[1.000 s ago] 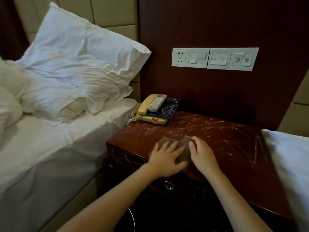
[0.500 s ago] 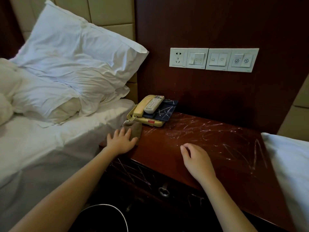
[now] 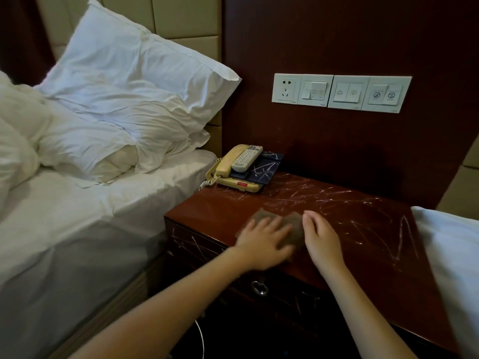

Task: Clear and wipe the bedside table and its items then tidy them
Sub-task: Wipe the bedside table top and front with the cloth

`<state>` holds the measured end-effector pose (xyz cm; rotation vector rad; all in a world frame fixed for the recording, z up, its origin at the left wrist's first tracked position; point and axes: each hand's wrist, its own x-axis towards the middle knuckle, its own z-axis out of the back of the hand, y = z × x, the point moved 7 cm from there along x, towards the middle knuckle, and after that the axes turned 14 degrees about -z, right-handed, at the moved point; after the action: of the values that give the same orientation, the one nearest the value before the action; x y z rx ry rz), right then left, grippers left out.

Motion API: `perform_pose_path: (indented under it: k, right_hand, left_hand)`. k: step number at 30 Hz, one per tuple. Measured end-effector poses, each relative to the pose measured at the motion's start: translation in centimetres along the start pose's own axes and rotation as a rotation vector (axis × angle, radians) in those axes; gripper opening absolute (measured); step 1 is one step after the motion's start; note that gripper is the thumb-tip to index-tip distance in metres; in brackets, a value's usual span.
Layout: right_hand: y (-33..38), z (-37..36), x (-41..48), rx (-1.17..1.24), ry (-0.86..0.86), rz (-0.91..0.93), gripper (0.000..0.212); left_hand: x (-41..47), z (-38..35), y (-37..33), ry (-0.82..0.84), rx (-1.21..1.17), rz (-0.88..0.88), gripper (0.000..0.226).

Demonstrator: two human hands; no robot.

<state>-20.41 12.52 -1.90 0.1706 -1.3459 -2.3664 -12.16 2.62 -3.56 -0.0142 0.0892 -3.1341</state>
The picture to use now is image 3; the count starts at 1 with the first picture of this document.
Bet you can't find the black metal-rimmed trash bin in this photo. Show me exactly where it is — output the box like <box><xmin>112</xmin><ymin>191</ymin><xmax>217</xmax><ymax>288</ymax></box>
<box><xmin>164</xmin><ymin>319</ymin><xmax>207</xmax><ymax>359</ymax></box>

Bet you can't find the beige telephone cord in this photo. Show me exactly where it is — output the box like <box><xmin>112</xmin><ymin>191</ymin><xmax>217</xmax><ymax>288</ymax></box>
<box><xmin>197</xmin><ymin>175</ymin><xmax>222</xmax><ymax>192</ymax></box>

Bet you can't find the white bed sheet mattress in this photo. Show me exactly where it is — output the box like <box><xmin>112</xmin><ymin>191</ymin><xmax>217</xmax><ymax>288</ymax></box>
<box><xmin>0</xmin><ymin>148</ymin><xmax>218</xmax><ymax>359</ymax></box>

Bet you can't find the crumpled white pillow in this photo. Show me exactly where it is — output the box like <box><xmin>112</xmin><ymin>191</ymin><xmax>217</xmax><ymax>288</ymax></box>
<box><xmin>35</xmin><ymin>100</ymin><xmax>210</xmax><ymax>183</ymax></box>

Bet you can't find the white four-button switch panel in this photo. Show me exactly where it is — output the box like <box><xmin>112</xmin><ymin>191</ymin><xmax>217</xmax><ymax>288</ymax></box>
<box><xmin>327</xmin><ymin>75</ymin><xmax>413</xmax><ymax>114</ymax></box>

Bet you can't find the person's left hand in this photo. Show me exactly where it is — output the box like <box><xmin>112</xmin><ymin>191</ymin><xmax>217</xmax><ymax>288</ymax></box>
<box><xmin>234</xmin><ymin>216</ymin><xmax>296</xmax><ymax>272</ymax></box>

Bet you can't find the white socket and switch panel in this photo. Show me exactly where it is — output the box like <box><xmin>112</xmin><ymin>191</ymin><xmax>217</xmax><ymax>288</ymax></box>
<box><xmin>271</xmin><ymin>73</ymin><xmax>334</xmax><ymax>108</ymax></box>

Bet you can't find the dark wooden nightstand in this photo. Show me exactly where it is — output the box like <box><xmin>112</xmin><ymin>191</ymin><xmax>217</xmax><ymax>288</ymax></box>
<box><xmin>164</xmin><ymin>172</ymin><xmax>461</xmax><ymax>359</ymax></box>

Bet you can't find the dark blue scribbled pouch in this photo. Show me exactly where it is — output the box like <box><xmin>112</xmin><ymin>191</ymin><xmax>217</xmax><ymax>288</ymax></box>
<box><xmin>229</xmin><ymin>151</ymin><xmax>284</xmax><ymax>186</ymax></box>

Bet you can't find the person's right forearm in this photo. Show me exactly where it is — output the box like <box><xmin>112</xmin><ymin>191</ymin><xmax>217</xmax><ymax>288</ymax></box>
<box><xmin>323</xmin><ymin>261</ymin><xmax>418</xmax><ymax>359</ymax></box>

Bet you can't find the person's right hand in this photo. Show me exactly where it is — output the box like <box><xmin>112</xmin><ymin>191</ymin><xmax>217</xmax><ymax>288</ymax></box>
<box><xmin>301</xmin><ymin>210</ymin><xmax>347</xmax><ymax>275</ymax></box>

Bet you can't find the beige padded headboard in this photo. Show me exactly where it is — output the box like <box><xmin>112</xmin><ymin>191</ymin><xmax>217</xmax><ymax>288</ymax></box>
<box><xmin>436</xmin><ymin>134</ymin><xmax>479</xmax><ymax>221</ymax></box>

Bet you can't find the person's left forearm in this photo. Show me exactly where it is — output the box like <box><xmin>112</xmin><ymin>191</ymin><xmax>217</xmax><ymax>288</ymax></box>
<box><xmin>69</xmin><ymin>246</ymin><xmax>274</xmax><ymax>359</ymax></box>

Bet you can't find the yellow corded telephone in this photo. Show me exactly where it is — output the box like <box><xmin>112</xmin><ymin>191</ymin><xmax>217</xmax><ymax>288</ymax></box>
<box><xmin>205</xmin><ymin>144</ymin><xmax>277</xmax><ymax>194</ymax></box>

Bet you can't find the brown cleaning cloth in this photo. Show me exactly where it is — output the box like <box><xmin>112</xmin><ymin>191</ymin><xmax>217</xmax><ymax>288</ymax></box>
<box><xmin>235</xmin><ymin>208</ymin><xmax>307</xmax><ymax>251</ymax></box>

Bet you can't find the white remote control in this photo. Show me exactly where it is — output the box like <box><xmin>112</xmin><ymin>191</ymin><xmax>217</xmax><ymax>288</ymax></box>
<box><xmin>231</xmin><ymin>145</ymin><xmax>264</xmax><ymax>174</ymax></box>

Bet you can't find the white bed cover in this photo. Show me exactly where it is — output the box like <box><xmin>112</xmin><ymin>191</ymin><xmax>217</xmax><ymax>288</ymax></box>
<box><xmin>411</xmin><ymin>205</ymin><xmax>479</xmax><ymax>359</ymax></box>

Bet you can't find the crumpled white duvet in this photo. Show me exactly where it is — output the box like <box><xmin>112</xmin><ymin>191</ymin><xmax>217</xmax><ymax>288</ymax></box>
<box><xmin>0</xmin><ymin>70</ymin><xmax>53</xmax><ymax>206</ymax></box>

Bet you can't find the smooth white pillow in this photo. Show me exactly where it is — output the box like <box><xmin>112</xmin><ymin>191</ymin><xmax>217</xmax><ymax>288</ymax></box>
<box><xmin>33</xmin><ymin>0</ymin><xmax>242</xmax><ymax>146</ymax></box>

